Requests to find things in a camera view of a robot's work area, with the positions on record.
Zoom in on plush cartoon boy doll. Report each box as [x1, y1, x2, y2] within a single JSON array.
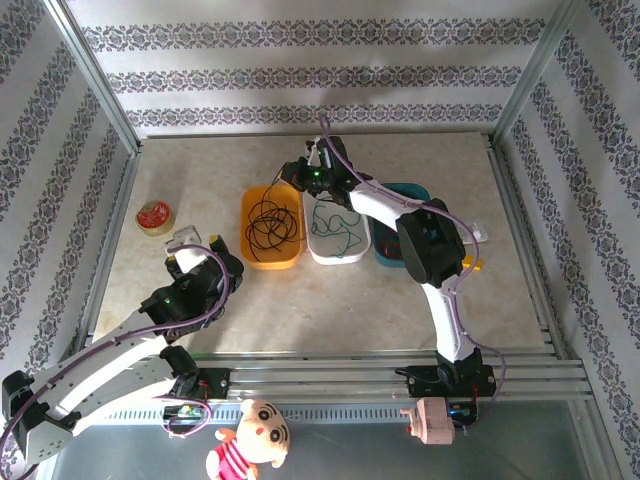
[[205, 398, 292, 480]]

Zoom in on orange plastic tray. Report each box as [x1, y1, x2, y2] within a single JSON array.
[[239, 183, 307, 272]]

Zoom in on white plastic tray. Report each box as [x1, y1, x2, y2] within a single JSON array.
[[302, 191, 372, 266]]

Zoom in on teal plastic tray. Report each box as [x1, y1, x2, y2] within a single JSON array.
[[369, 181, 433, 270]]

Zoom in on aluminium frame post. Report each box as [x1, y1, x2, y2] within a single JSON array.
[[42, 0, 142, 155], [491, 0, 587, 147]]

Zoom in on thin black cable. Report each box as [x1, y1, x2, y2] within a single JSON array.
[[244, 171, 304, 262]]

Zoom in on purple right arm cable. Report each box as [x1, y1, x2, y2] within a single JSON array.
[[318, 113, 509, 404]]

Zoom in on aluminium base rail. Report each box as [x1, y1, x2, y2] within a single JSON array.
[[79, 349, 594, 407]]

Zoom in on aluminium side rail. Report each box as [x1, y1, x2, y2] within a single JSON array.
[[77, 149, 144, 346], [482, 132, 571, 359]]

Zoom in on thin red cable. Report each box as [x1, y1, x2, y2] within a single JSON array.
[[377, 228, 405, 262]]

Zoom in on round jar with red lid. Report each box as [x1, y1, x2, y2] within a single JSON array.
[[135, 199, 177, 238]]

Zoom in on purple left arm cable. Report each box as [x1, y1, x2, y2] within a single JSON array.
[[0, 241, 232, 476]]

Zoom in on perforated metal strip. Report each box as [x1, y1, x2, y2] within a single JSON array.
[[99, 407, 574, 427]]

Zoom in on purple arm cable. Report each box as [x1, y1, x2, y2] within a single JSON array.
[[318, 113, 509, 404], [0, 241, 232, 476]]

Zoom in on small circuit board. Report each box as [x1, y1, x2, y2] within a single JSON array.
[[447, 399, 480, 431], [162, 402, 207, 422]]

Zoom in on pink plastic toy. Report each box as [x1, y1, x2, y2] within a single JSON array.
[[399, 396, 457, 446]]

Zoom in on thin green cable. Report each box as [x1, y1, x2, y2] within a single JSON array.
[[310, 201, 364, 261]]

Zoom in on clear plastic blister package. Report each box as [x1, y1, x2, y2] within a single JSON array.
[[460, 219, 489, 245]]

